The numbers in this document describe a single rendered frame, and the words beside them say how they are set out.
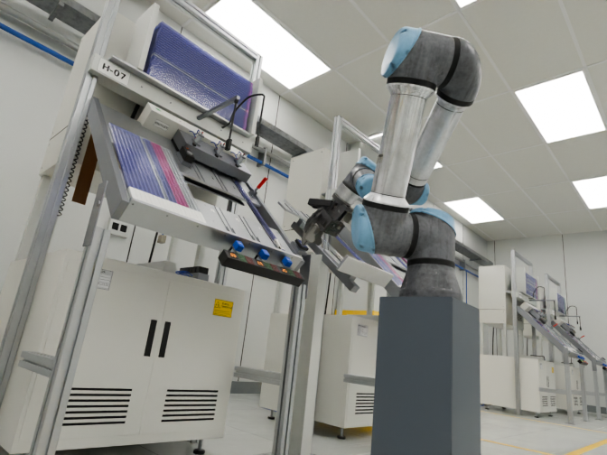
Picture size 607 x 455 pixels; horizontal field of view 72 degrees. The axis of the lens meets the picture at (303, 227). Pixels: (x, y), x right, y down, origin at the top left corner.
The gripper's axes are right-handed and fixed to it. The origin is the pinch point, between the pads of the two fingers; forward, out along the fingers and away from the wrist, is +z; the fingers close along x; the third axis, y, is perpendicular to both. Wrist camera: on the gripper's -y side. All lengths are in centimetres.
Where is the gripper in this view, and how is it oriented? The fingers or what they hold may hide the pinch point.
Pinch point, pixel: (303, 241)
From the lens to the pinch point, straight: 143.9
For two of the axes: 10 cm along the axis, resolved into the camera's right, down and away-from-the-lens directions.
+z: -5.9, 7.6, 2.7
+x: 6.7, 2.8, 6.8
